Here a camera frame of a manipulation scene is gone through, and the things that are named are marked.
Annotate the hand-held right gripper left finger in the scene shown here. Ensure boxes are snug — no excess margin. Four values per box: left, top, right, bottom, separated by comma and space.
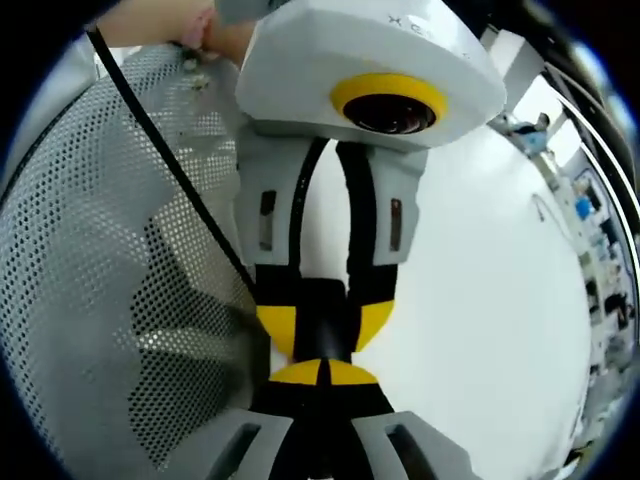
204, 357, 326, 480

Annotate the person's left hand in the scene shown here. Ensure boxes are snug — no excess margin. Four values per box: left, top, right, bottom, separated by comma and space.
171, 6, 257, 65

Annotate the grey perforated mesh chair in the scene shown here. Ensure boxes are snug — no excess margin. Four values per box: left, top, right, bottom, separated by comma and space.
0, 47, 261, 480

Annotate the black remote control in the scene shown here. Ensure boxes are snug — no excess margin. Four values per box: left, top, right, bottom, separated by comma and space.
294, 277, 354, 362

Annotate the long curved ceiling light strip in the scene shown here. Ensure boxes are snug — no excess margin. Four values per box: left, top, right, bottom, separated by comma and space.
553, 93, 632, 306

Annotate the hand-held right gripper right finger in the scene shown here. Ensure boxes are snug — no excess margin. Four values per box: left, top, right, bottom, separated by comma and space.
327, 358, 484, 480

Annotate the black cable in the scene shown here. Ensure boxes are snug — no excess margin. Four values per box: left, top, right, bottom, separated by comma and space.
88, 25, 259, 299

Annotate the grey cable on table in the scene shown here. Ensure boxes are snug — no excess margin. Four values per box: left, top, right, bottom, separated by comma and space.
531, 193, 552, 225

